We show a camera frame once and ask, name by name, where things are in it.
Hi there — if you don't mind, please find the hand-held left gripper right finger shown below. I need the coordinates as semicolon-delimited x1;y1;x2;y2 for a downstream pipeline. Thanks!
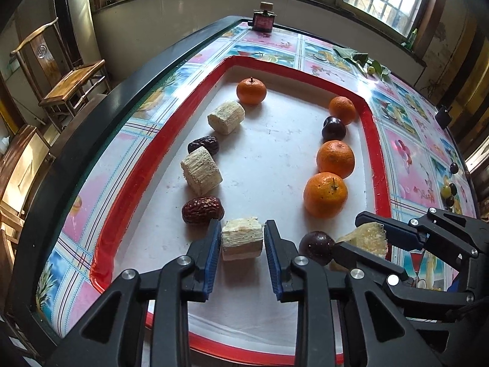
264;219;444;367

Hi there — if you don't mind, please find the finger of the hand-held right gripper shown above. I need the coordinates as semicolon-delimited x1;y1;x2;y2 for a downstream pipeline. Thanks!
355;207;489;261
332;243;478;310

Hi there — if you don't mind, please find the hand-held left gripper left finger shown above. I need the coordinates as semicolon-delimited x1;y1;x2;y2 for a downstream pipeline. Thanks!
46;219;223;367

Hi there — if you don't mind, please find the yellow loofah piece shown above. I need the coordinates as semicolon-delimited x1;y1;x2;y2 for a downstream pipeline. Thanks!
330;222;389;272

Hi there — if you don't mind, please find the orange mandarin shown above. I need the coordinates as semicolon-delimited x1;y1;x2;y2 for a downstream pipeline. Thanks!
303;172;349;219
316;140;355;179
236;77;267;106
329;95;357;125

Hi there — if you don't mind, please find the red rimmed white tray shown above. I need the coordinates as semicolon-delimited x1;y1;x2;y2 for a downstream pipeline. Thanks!
89;55;392;356

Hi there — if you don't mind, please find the dark red date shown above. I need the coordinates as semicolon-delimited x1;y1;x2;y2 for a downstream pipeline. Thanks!
187;135;220;157
181;196;224;225

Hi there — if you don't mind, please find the dark purple plum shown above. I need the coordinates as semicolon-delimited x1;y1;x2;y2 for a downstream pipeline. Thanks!
299;230;336;266
322;116;347;142

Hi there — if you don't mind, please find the black box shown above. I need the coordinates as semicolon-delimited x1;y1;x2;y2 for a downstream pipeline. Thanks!
436;105;451;129

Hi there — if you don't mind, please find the loofah sponge piece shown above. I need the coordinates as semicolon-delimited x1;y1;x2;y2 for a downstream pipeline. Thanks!
208;100;246;135

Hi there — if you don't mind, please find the printed plastic tablecloth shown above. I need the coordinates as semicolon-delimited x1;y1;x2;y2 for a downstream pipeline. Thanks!
36;21;480;337

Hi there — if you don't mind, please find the green leafy twig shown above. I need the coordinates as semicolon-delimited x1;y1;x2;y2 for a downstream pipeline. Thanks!
332;45;392;82

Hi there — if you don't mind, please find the black rimmed table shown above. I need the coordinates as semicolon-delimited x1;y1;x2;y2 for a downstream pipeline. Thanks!
8;15;489;352

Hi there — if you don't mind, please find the light wooden chair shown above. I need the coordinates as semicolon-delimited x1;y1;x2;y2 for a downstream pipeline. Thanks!
0;195;24;276

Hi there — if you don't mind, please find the wooden cabinet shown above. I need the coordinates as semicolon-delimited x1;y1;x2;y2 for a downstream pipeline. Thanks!
0;124;54;218

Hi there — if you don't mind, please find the wooden armchair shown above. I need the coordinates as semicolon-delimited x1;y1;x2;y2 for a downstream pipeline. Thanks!
11;17;111;131

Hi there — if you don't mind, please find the small dark red bottle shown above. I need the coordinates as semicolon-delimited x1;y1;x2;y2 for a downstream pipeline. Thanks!
250;2;276;32

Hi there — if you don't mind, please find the hanging black cable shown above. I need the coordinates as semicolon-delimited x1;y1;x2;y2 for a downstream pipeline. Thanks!
420;65;447;96

